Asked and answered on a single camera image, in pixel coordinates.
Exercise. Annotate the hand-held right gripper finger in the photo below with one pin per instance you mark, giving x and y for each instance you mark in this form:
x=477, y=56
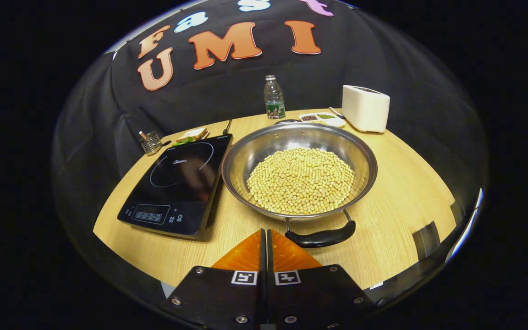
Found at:
x=269, y=256
x=263, y=256

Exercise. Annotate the black induction cooktop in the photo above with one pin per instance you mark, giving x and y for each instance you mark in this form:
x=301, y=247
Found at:
x=177, y=192

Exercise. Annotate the stainless steel pot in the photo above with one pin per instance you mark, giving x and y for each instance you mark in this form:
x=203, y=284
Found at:
x=291, y=137

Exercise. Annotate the pile of yellow soybeans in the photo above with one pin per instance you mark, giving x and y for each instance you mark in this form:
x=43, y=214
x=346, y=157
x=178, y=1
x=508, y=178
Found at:
x=300, y=181

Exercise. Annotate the sandwich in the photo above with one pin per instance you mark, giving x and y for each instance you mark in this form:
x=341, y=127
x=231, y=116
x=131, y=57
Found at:
x=193, y=134

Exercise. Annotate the small heap of red beans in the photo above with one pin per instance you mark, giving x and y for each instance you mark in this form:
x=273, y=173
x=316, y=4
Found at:
x=309, y=118

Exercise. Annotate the white divided plate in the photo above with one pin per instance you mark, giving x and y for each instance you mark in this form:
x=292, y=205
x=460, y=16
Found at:
x=335, y=122

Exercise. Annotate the small heap of green beans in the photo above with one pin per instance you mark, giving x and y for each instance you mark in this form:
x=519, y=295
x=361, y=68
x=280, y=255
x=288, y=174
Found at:
x=326, y=116

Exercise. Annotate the clear plastic water bottle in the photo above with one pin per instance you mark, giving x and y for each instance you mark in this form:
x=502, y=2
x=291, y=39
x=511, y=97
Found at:
x=274, y=98

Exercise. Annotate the white toaster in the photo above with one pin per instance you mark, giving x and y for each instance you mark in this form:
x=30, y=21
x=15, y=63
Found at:
x=365, y=110

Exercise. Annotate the black backdrop cloth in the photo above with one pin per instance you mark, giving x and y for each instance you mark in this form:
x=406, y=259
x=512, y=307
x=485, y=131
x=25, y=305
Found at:
x=383, y=68

